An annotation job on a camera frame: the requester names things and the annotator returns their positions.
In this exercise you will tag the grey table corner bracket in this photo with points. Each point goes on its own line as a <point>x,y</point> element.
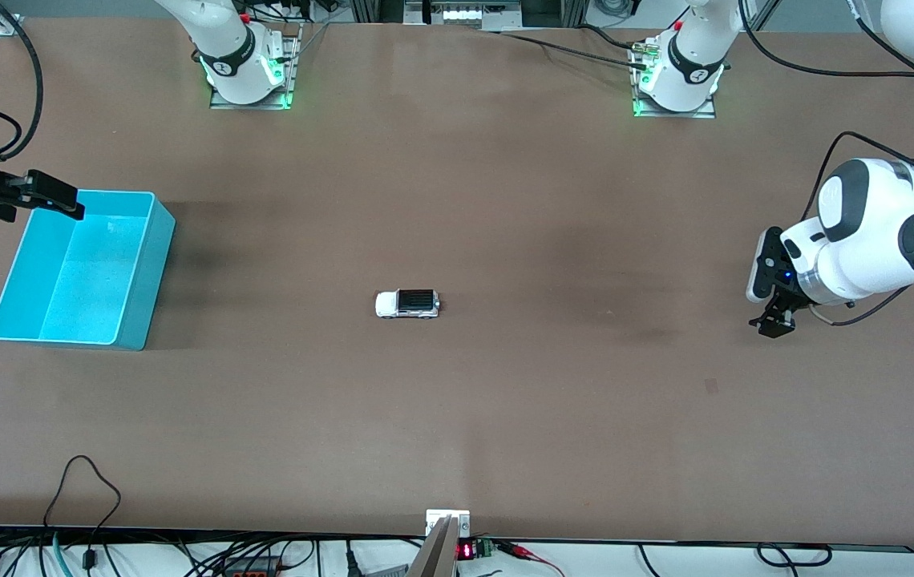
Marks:
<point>8,26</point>

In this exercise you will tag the red digit display module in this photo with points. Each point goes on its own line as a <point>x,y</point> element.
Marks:
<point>467,550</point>

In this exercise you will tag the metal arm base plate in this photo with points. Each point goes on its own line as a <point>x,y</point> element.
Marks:
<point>294,72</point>
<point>705,114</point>

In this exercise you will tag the teal plastic bin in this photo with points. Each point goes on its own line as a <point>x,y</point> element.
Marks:
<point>88,280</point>

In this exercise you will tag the grey aluminium post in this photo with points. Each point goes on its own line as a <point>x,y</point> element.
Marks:
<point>434,561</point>

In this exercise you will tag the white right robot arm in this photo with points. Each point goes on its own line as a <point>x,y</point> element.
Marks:
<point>224,40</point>

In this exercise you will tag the white jeep toy black roof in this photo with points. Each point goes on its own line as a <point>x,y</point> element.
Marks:
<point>417,302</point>

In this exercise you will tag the grey lit control box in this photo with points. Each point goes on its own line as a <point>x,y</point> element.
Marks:
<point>465,14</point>

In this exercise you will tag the white metal mounting bracket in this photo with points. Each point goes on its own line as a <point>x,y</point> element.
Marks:
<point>434,517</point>

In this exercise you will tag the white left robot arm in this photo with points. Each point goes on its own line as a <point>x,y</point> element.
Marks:
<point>866,232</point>

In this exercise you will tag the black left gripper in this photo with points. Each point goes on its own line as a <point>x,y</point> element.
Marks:
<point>785,307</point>

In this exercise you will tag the black power strip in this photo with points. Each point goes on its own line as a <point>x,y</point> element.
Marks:
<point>252,572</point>

